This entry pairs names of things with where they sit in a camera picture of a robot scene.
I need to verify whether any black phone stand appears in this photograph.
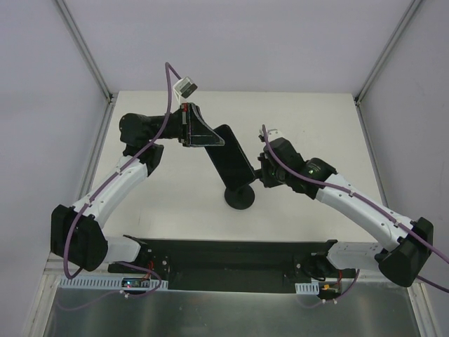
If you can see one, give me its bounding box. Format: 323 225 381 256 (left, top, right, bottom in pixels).
224 169 262 211

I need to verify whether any black smartphone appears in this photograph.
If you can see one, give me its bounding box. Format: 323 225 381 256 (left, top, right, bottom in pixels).
206 124 255 191

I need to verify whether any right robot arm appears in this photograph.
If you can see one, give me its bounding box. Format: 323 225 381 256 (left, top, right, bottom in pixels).
258 130 434 287

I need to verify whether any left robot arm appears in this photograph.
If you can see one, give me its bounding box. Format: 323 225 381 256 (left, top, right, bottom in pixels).
51 103 225 279

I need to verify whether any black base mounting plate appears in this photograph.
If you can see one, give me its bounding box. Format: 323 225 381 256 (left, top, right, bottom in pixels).
107 237 358 292

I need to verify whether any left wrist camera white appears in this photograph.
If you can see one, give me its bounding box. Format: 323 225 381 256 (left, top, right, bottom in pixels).
173 77 198 104

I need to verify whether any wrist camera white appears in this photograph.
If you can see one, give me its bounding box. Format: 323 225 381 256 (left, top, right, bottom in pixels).
173 77 198 104
259 128 284 143

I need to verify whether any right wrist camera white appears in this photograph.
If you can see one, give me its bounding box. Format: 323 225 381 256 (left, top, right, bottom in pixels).
259 128 284 143

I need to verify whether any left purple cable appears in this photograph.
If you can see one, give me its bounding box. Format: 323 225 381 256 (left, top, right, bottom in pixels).
62 62 185 280

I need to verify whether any purple cable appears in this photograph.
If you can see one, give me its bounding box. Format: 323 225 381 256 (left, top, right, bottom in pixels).
261 124 449 292
62 62 185 280

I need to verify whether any right white cable duct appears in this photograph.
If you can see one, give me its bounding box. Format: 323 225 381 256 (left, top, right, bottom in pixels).
295 282 320 296

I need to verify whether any white cable duct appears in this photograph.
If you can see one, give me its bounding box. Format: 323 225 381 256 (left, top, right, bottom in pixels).
59 276 168 292
295 282 320 296

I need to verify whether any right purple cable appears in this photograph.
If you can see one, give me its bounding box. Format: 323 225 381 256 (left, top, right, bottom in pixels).
261 124 449 292

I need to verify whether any left aluminium frame post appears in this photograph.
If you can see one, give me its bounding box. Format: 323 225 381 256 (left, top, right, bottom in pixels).
53 0 114 103

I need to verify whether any aluminium frame post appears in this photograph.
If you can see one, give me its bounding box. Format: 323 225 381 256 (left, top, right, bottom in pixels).
53 0 114 103
354 0 425 107

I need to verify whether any left white cable duct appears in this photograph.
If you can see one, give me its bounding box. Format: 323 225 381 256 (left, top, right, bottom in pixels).
59 276 168 292

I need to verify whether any right aluminium frame post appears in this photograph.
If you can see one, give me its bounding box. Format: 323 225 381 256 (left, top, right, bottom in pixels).
354 0 425 107

